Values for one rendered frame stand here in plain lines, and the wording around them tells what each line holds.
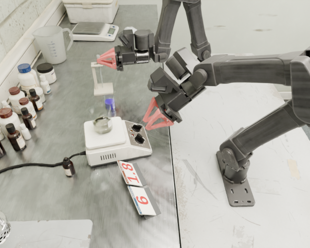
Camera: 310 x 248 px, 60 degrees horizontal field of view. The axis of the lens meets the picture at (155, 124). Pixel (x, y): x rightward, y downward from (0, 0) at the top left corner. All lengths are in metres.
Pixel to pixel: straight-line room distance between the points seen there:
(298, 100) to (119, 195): 0.51
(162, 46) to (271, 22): 1.48
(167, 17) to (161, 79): 0.43
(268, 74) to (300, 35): 2.02
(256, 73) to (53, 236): 0.61
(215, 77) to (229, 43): 1.75
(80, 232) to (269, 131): 0.51
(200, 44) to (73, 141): 0.64
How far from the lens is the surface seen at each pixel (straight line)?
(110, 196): 0.79
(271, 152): 0.96
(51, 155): 0.93
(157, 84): 0.68
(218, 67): 0.64
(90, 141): 0.81
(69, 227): 0.75
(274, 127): 0.64
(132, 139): 0.84
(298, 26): 2.55
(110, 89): 1.16
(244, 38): 2.42
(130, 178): 0.78
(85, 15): 1.85
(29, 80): 1.17
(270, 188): 0.86
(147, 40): 1.05
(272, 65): 0.58
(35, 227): 0.78
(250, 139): 0.69
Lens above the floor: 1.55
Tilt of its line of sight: 42 degrees down
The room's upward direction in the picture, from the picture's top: straight up
